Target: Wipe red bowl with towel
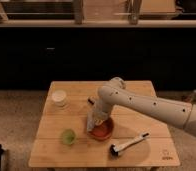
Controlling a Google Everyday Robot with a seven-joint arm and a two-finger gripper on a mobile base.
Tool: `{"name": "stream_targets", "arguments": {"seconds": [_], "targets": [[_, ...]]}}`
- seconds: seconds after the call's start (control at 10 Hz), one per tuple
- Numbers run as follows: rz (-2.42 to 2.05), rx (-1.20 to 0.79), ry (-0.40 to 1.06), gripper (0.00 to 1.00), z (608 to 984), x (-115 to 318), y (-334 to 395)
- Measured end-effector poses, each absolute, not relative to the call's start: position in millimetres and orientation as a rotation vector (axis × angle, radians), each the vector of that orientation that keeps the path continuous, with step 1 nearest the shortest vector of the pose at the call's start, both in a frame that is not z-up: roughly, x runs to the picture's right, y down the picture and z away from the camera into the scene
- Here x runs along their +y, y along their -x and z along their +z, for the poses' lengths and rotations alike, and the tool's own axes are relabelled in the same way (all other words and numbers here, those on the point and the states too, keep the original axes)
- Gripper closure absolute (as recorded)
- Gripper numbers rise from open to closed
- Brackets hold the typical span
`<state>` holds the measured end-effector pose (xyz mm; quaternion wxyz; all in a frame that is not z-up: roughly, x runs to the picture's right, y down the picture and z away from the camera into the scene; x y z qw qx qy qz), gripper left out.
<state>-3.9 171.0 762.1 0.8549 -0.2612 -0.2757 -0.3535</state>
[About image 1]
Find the wooden shelf frame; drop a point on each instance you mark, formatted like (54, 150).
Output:
(98, 13)

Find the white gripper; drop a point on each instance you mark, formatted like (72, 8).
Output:
(100, 111)

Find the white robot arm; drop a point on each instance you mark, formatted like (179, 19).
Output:
(179, 114)

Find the green cup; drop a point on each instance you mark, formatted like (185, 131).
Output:
(68, 137)

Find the white black dish brush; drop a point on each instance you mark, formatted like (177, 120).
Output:
(116, 150)

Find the red bowl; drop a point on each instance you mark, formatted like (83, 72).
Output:
(103, 131)

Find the grey white towel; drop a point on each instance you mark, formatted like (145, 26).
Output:
(95, 119)

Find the wooden table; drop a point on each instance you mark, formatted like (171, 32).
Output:
(157, 149)

